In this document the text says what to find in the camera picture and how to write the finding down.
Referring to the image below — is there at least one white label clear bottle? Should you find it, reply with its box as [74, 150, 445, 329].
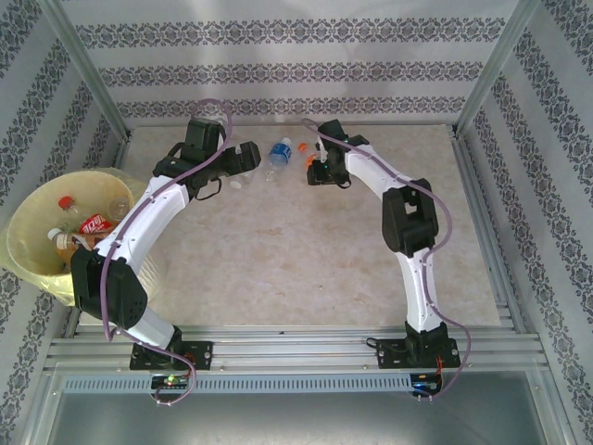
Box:
[229, 166, 261, 191]

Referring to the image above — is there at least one orange label bottle orange cap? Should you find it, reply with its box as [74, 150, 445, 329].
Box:
[297, 141, 323, 169]

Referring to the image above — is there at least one blue label water bottle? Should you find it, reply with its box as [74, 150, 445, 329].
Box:
[262, 135, 294, 184]

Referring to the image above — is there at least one red label cola bottle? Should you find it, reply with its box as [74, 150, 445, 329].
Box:
[57, 196, 116, 235]

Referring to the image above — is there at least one red gold label bottle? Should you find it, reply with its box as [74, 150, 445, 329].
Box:
[47, 226, 103, 266]

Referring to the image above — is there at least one cream plastic waste bin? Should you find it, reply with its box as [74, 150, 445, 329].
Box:
[0, 169, 164, 310]

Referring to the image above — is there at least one left controller board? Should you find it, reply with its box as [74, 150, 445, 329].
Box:
[151, 375, 190, 389]

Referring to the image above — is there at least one controller board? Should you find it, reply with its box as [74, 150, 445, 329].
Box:
[410, 373, 444, 396]
[151, 375, 190, 389]

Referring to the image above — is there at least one right controller board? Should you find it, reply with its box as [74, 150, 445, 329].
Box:
[410, 373, 444, 396]

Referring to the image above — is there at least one grey metal base panel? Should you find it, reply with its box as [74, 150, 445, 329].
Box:
[48, 392, 546, 445]

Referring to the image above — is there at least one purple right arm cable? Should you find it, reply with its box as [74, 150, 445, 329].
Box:
[300, 118, 473, 401]

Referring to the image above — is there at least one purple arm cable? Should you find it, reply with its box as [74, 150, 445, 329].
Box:
[300, 118, 473, 401]
[100, 97, 235, 409]

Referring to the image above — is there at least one aluminium left frame post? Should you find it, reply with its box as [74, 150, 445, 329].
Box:
[44, 0, 133, 143]

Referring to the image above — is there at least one aluminium frame post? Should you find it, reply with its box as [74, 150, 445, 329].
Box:
[44, 0, 133, 143]
[456, 0, 542, 136]

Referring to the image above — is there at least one aluminium right side rail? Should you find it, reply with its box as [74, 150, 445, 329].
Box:
[449, 124, 527, 335]

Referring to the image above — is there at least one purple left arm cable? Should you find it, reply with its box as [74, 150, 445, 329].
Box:
[100, 97, 235, 409]

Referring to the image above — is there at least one aluminium right frame post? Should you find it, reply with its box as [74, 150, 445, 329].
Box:
[456, 0, 542, 136]

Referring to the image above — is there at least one aluminium mounting rail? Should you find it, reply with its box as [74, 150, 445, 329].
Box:
[45, 325, 544, 374]

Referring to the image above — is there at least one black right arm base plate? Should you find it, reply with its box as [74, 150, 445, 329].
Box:
[376, 338, 461, 371]

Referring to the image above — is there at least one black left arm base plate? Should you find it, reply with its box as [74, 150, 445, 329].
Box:
[130, 340, 215, 372]

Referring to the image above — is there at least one grey slotted cable duct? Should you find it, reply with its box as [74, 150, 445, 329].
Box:
[62, 374, 414, 394]

